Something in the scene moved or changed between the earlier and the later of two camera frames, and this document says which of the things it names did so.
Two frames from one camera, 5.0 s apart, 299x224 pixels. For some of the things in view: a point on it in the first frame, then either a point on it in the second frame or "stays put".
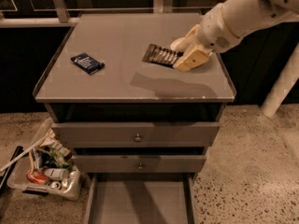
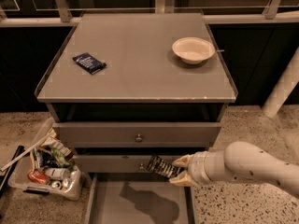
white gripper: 214,34 → 197,168
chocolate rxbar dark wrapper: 160,55 → 159,165
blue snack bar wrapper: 88,63 stays put
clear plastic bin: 48,169 stays put
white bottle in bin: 59,174 stays put
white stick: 26,153 stays put
